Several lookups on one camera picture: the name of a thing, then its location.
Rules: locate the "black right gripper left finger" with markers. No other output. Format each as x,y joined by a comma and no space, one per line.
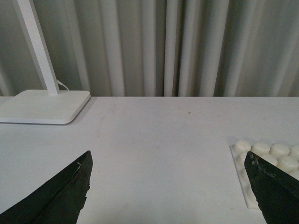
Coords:
58,201

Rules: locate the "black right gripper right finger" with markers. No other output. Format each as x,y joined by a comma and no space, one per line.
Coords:
276,192

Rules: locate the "white studded base plate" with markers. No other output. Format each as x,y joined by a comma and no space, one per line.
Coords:
278,155

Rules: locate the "white desk lamp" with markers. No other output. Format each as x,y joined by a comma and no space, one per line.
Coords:
50,106

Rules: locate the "grey pleated curtain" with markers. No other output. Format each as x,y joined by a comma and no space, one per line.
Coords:
174,48

